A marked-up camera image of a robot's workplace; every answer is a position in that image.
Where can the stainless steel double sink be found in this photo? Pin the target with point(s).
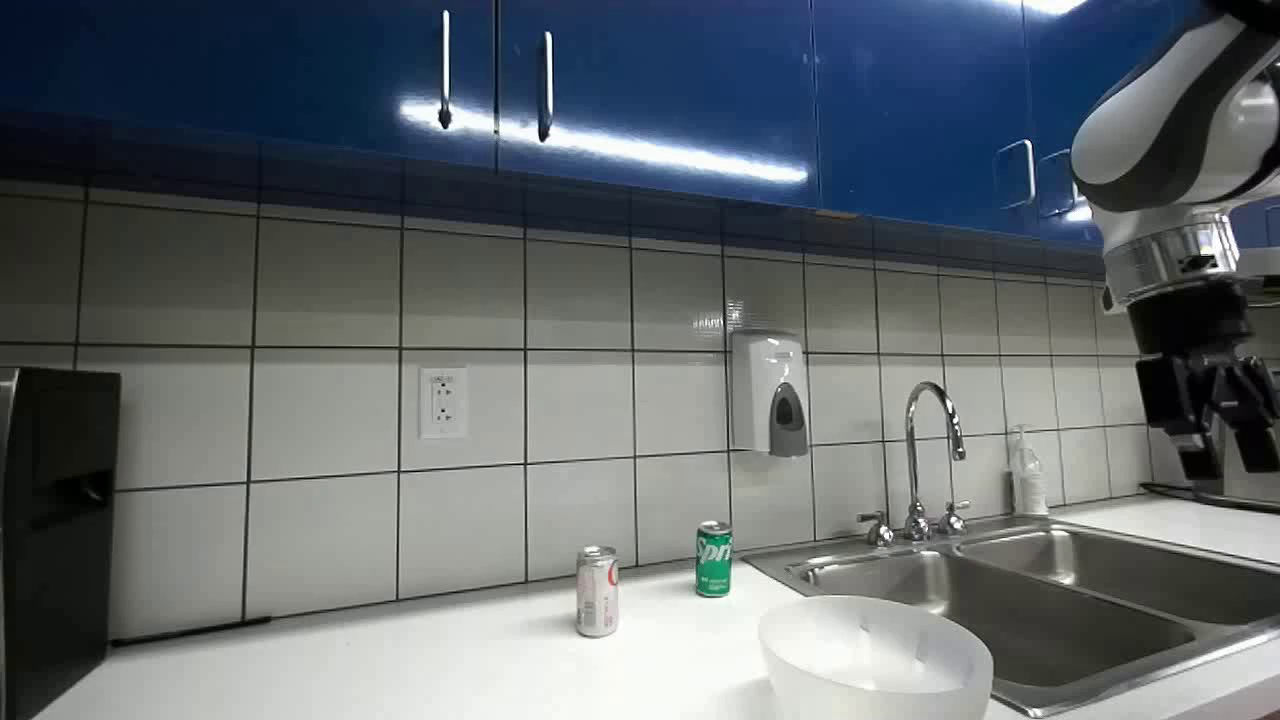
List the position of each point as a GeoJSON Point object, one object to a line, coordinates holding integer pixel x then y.
{"type": "Point", "coordinates": [1064, 626]}

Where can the blue cabinet door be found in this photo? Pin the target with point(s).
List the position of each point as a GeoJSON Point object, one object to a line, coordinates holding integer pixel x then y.
{"type": "Point", "coordinates": [920, 94]}
{"type": "Point", "coordinates": [666, 64]}
{"type": "Point", "coordinates": [241, 64]}
{"type": "Point", "coordinates": [1064, 80]}

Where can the white spray bottle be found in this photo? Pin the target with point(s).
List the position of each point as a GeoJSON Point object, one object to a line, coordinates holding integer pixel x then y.
{"type": "Point", "coordinates": [1031, 480]}

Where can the translucent white plastic bowl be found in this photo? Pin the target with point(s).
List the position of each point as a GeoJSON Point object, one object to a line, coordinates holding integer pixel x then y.
{"type": "Point", "coordinates": [874, 663]}

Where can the green soda can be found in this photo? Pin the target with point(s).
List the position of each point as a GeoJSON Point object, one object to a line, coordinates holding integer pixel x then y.
{"type": "Point", "coordinates": [714, 562]}

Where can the chrome gooseneck faucet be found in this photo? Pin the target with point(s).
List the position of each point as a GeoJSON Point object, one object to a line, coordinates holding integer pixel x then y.
{"type": "Point", "coordinates": [915, 452]}

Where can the white wall soap dispenser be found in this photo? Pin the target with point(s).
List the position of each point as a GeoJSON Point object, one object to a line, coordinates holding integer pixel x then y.
{"type": "Point", "coordinates": [760, 393]}

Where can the chrome faucet knob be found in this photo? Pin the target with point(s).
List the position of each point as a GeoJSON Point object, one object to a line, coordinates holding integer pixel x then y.
{"type": "Point", "coordinates": [876, 530]}
{"type": "Point", "coordinates": [959, 516]}

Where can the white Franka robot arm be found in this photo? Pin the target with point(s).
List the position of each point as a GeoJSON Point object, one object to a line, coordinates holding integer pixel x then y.
{"type": "Point", "coordinates": [1162, 112]}

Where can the white wall power outlet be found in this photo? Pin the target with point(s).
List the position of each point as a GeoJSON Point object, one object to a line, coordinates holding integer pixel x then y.
{"type": "Point", "coordinates": [442, 400]}

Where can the black countertop appliance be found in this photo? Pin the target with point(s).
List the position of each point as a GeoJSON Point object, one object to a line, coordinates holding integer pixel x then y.
{"type": "Point", "coordinates": [55, 535]}

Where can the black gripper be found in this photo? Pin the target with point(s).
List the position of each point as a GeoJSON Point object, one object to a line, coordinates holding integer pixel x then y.
{"type": "Point", "coordinates": [1193, 323]}

